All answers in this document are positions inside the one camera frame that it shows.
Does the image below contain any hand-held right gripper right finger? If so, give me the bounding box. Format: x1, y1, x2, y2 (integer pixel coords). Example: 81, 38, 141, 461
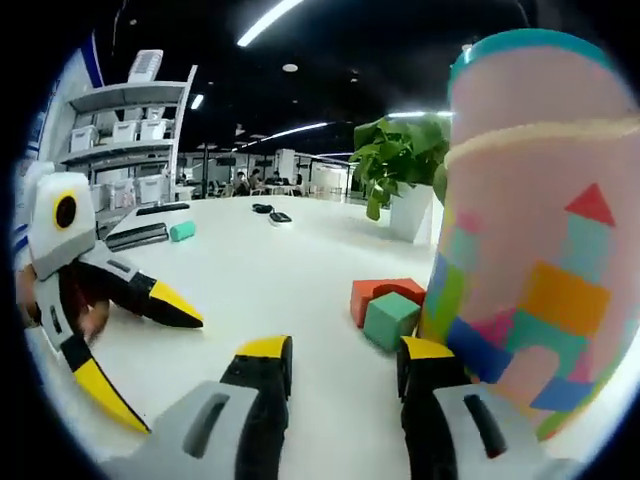
397, 335, 577, 480

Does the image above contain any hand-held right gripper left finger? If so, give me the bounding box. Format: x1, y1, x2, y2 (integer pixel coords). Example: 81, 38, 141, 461
99, 334, 295, 480

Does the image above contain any small teal toy block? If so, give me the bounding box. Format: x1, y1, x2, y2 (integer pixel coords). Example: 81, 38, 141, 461
168, 221, 197, 244

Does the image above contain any green cube toy block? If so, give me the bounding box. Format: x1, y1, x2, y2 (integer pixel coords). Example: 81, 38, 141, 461
361, 291, 423, 354

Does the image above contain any pink toy storage bucket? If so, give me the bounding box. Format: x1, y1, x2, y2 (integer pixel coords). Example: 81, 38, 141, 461
418, 28, 640, 442

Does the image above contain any group of white storage boxes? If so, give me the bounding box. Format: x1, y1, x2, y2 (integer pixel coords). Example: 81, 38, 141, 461
68, 117, 172, 207

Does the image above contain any person's left hand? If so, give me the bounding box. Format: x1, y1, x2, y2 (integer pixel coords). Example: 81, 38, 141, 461
62, 269, 113, 347

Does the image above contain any black smartphone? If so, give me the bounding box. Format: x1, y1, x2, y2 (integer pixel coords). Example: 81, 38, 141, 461
104, 223, 170, 253

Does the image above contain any black flat keyboard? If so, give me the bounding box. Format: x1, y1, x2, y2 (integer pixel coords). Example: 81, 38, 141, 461
135, 202, 192, 217

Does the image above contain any grey metal shelving rack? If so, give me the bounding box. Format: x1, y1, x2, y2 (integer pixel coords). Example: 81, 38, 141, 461
58, 64, 199, 214

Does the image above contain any ribbed white crate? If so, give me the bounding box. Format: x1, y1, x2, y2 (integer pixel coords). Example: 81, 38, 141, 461
126, 48, 166, 84

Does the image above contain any potted green plant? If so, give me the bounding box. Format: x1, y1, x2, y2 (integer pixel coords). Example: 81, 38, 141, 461
348, 113, 454, 245

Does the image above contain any long ceiling light strip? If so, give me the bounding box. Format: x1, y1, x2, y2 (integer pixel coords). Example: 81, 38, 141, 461
235, 0, 306, 49
384, 110, 454, 120

